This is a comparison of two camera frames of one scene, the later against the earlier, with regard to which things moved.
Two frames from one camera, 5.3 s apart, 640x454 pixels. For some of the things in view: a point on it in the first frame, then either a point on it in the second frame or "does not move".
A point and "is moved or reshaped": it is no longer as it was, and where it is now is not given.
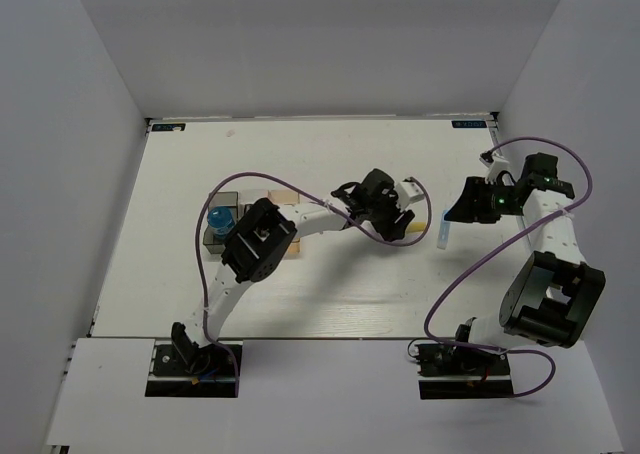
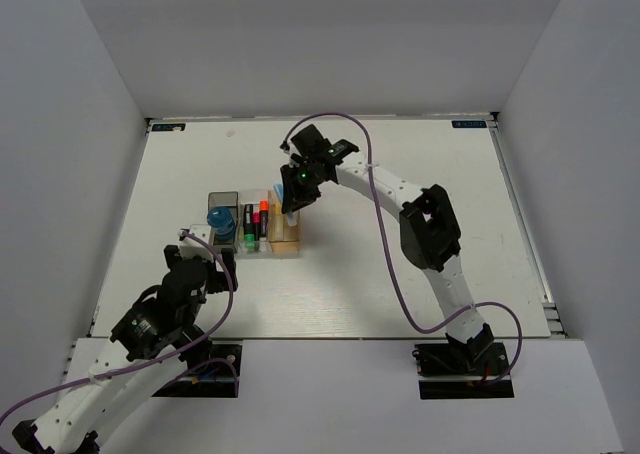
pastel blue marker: x=443 y=232 is moved or reshaped
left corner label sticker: x=169 y=127 does not move
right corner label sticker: x=469 y=123 does not move
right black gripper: x=467 y=209 -> x=294 y=195
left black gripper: x=392 y=231 -> x=218 y=282
